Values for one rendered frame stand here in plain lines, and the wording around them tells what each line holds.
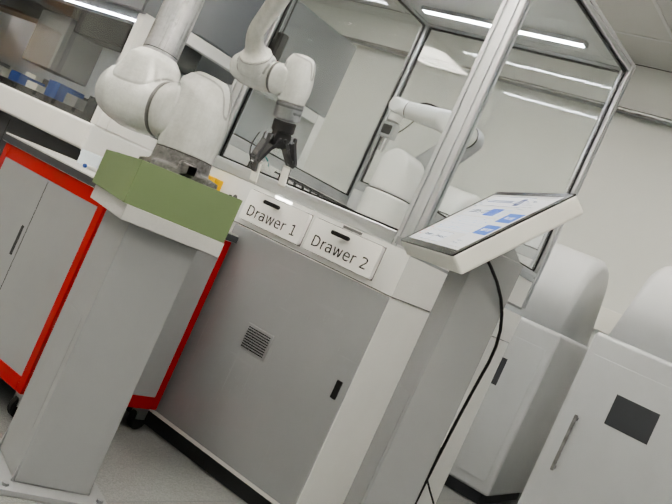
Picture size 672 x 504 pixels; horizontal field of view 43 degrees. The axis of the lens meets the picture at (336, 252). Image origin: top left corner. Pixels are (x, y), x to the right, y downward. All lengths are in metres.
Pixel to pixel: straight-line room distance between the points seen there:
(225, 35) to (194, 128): 1.46
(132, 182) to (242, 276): 0.94
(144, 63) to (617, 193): 4.10
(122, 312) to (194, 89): 0.59
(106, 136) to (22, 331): 0.96
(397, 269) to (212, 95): 0.79
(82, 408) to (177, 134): 0.73
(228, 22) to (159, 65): 1.32
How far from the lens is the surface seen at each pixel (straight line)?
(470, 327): 2.07
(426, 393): 2.07
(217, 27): 3.58
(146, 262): 2.17
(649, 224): 5.77
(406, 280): 2.59
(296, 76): 2.68
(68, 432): 2.27
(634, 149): 5.95
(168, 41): 2.36
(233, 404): 2.85
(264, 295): 2.84
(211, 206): 2.15
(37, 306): 2.69
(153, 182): 2.09
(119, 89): 2.32
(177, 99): 2.22
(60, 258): 2.66
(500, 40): 2.68
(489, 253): 1.87
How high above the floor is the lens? 0.89
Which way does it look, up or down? 1 degrees down
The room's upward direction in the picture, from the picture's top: 24 degrees clockwise
